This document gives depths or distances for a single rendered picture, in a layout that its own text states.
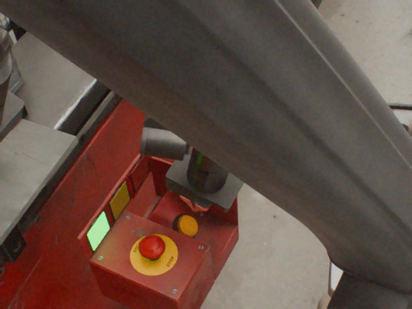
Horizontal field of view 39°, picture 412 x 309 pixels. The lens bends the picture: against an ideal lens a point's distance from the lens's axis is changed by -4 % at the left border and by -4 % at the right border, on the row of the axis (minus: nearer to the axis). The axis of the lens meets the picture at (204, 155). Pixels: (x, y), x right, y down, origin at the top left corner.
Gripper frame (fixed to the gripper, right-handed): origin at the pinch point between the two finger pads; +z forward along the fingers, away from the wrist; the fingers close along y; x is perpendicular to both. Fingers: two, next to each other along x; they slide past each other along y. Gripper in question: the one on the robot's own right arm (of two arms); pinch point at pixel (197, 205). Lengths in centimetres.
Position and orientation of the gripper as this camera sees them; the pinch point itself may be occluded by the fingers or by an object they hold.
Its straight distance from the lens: 93.2
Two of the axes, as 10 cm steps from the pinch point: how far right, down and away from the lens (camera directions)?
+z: -1.5, 5.4, 8.3
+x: -4.5, 7.1, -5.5
